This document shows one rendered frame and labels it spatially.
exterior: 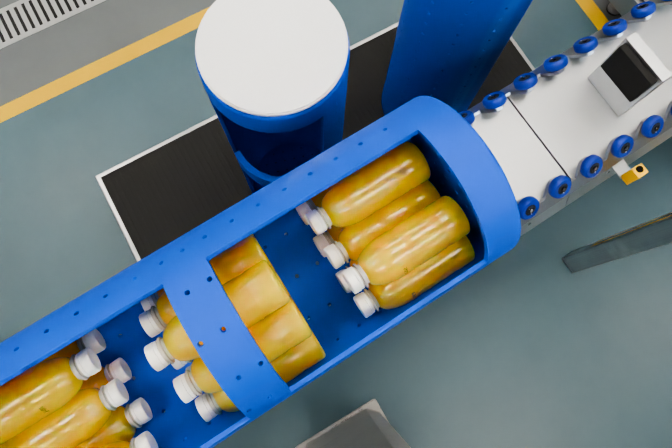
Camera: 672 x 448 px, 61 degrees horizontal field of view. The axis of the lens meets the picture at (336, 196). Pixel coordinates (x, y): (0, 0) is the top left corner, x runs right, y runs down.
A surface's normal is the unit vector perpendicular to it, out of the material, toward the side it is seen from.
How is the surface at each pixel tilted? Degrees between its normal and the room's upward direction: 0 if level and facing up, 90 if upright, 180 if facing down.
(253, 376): 41
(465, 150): 2
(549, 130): 0
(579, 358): 0
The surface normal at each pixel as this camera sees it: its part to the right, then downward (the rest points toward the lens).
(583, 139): 0.02, -0.25
